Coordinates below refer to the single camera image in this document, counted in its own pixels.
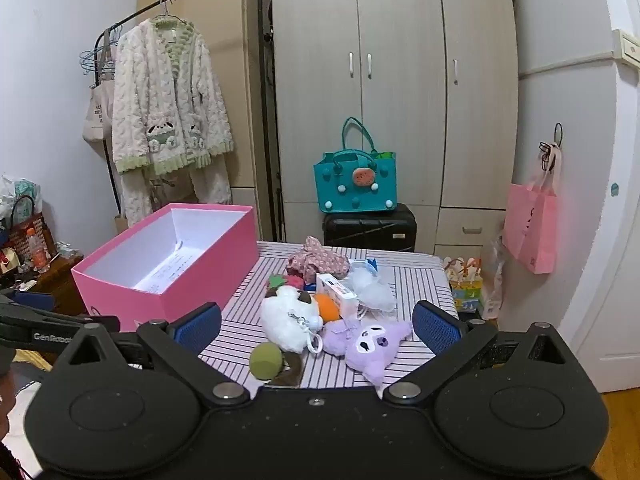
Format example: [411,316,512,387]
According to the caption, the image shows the purple Kuromi plush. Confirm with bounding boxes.
[322,318,412,387]

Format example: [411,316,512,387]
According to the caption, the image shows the green plush ball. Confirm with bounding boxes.
[248,342,283,382]

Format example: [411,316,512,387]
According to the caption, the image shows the white mesh bath sponge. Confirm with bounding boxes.
[343,263,396,313]

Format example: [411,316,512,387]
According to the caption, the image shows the blue wet wipes pack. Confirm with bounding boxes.
[349,258,378,274]

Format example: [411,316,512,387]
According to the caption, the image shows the white fluffy cat plush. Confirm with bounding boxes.
[260,285,324,354]

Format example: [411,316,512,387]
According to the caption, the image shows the white tissue pack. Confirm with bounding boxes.
[316,273,359,320]

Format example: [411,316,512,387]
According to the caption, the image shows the red strawberry plush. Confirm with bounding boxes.
[267,274,305,289]

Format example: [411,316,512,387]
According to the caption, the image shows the orange plush ball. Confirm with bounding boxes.
[314,292,341,324]

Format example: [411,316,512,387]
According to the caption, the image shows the pink floral fabric bow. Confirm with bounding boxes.
[286,236,350,284]

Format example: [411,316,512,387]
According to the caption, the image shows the wooden nightstand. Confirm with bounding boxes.
[0,251,87,317]

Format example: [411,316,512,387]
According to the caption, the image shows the colourful gift bag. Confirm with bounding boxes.
[442,257,483,312]

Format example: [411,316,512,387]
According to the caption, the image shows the orange drink bottle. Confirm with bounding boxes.
[26,228,49,273]

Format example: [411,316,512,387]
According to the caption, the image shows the pink storage box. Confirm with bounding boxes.
[72,204,258,332]

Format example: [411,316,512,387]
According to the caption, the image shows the red woven basket bag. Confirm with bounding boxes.
[8,195,55,262]

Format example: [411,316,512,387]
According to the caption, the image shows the black suitcase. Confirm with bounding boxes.
[322,204,418,252]

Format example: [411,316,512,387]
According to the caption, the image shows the striped table cloth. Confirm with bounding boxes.
[200,242,457,393]

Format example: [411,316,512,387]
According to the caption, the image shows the pink paper bag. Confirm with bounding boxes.
[502,143,562,274]

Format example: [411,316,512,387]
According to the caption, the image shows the white door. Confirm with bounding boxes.
[560,0,639,392]

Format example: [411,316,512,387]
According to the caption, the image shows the cream fleece pajama pants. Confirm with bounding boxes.
[120,155,232,228]

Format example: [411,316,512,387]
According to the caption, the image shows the teal felt handbag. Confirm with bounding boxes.
[314,117,398,214]

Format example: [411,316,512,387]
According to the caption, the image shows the canvas tote bag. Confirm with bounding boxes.
[82,39,115,143]

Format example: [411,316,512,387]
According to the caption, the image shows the cream fleece pajama jacket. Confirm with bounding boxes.
[112,18,234,174]

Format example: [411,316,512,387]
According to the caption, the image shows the beige wardrobe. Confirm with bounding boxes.
[272,0,518,257]

